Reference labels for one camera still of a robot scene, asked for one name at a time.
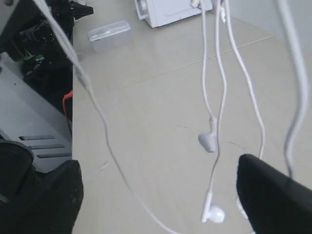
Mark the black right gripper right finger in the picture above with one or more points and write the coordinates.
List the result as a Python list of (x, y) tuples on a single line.
[(273, 202)]

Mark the clear plastic container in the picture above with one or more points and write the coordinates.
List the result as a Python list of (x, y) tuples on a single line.
[(109, 36)]

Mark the grey metal base plate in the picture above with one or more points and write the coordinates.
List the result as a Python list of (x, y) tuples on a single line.
[(29, 119)]

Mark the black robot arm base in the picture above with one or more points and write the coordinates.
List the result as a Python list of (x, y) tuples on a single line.
[(28, 39)]

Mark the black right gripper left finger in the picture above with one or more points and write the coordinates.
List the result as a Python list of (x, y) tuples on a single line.
[(49, 207)]

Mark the white microwave oven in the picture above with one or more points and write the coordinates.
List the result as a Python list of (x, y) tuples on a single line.
[(162, 12)]

